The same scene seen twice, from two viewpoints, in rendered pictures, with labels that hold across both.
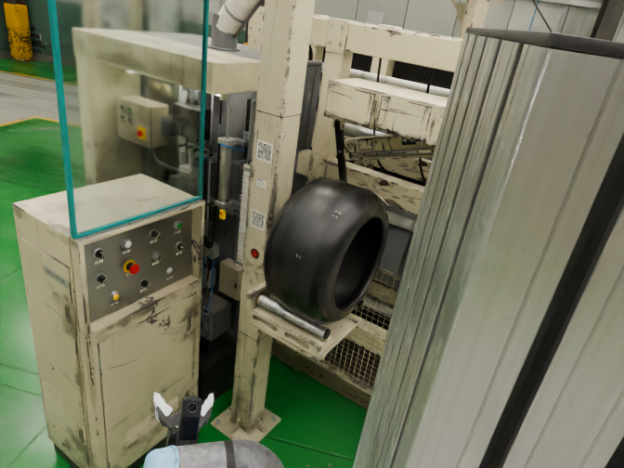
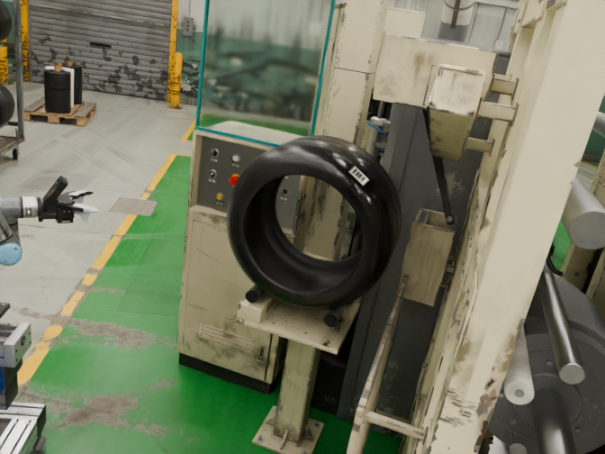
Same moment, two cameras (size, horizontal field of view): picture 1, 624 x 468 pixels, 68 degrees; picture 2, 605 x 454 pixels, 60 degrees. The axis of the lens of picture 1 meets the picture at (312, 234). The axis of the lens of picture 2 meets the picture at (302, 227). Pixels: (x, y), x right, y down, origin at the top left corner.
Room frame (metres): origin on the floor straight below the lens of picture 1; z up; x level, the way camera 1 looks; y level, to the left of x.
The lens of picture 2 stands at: (1.19, -1.65, 1.77)
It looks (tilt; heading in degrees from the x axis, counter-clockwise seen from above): 21 degrees down; 75
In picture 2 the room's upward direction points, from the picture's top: 9 degrees clockwise
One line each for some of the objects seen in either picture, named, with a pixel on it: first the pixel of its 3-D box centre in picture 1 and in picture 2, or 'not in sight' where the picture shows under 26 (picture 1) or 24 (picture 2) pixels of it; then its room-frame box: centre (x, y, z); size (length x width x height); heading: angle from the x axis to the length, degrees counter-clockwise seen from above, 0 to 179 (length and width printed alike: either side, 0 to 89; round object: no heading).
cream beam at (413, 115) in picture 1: (406, 112); (440, 72); (1.87, -0.29, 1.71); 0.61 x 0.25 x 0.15; 60
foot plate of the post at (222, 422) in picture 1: (246, 419); (289, 431); (1.79, 0.20, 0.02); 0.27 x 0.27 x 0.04; 60
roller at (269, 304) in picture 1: (292, 316); (269, 277); (1.55, 0.03, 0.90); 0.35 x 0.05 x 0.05; 60
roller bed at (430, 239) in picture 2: not in sight; (426, 256); (2.12, -0.04, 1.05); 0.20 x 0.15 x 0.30; 60
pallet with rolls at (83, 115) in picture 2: not in sight; (62, 89); (-0.49, 6.77, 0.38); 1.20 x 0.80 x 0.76; 90
